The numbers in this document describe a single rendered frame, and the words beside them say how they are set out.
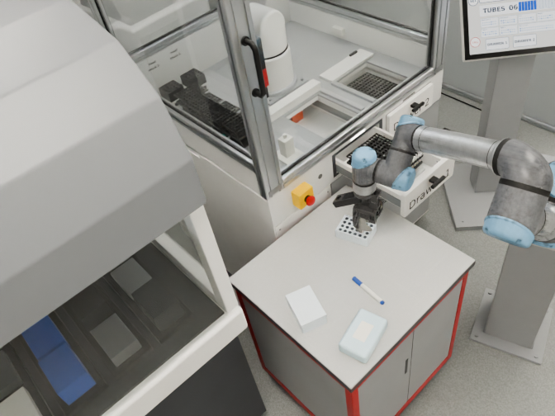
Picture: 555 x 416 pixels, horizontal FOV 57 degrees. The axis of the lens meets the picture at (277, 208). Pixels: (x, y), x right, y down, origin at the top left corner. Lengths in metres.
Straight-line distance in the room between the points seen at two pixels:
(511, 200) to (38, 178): 1.02
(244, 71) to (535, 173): 0.80
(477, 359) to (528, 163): 1.35
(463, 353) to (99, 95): 1.95
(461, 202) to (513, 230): 1.73
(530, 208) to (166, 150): 0.83
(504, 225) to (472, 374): 1.26
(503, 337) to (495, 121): 1.04
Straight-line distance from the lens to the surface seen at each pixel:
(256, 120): 1.58
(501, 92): 2.69
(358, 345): 1.58
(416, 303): 1.72
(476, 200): 3.05
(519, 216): 1.31
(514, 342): 2.56
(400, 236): 1.88
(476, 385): 2.46
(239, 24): 1.43
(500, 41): 2.45
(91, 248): 1.11
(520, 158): 1.34
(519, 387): 2.50
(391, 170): 1.55
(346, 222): 1.88
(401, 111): 2.18
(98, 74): 1.10
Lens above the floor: 2.19
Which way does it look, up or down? 45 degrees down
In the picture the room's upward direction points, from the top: 12 degrees counter-clockwise
